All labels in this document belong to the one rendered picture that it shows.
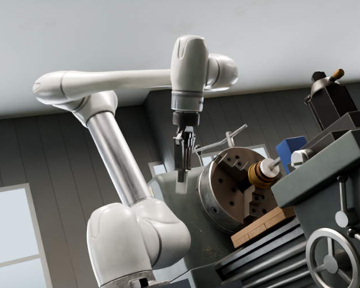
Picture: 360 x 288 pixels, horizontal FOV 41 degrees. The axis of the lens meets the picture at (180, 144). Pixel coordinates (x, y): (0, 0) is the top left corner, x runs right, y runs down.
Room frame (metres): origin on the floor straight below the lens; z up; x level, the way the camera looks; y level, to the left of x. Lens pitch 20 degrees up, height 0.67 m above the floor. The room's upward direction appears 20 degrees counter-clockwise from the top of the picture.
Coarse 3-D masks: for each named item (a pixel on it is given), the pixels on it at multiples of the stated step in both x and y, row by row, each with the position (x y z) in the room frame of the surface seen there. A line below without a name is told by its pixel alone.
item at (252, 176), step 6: (258, 162) 1.64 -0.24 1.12; (252, 168) 1.64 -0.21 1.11; (258, 168) 1.61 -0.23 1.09; (252, 174) 1.64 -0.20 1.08; (258, 174) 1.62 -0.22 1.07; (264, 174) 1.61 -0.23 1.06; (252, 180) 1.65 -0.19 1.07; (258, 180) 1.63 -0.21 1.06; (264, 180) 1.63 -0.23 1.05; (270, 180) 1.63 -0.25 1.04; (258, 186) 1.66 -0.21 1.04; (264, 186) 1.67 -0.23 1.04
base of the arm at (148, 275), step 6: (150, 270) 1.36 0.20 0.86; (126, 276) 1.30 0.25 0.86; (132, 276) 1.30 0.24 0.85; (138, 276) 1.31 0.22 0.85; (144, 276) 1.32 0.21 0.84; (150, 276) 1.34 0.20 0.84; (114, 282) 1.30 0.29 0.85; (120, 282) 1.30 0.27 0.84; (126, 282) 1.30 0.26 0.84; (132, 282) 1.29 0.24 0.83; (138, 282) 1.26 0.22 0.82; (144, 282) 1.30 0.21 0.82; (150, 282) 1.33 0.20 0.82; (156, 282) 1.33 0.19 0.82; (162, 282) 1.33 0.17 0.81; (168, 282) 1.34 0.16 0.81
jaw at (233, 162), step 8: (216, 160) 1.70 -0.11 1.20; (224, 160) 1.66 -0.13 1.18; (232, 160) 1.68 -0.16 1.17; (240, 160) 1.67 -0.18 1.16; (224, 168) 1.70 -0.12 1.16; (232, 168) 1.68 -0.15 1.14; (240, 168) 1.67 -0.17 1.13; (248, 168) 1.66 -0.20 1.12; (232, 176) 1.71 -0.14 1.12; (240, 176) 1.69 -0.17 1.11
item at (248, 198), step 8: (248, 192) 1.70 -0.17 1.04; (256, 192) 1.67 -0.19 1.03; (264, 192) 1.67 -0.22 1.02; (248, 200) 1.69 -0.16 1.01; (256, 200) 1.68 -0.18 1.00; (248, 208) 1.68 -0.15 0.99; (256, 208) 1.69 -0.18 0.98; (248, 216) 1.69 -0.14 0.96; (256, 216) 1.69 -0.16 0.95; (240, 224) 1.72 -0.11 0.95; (248, 224) 1.72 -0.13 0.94
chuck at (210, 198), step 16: (256, 160) 1.78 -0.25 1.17; (208, 176) 1.68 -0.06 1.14; (224, 176) 1.70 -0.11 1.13; (208, 192) 1.69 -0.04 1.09; (224, 192) 1.69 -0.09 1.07; (240, 192) 1.72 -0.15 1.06; (272, 192) 1.79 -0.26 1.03; (208, 208) 1.73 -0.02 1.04; (224, 208) 1.68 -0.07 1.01; (240, 208) 1.71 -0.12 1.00; (272, 208) 1.78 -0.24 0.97; (224, 224) 1.74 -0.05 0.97
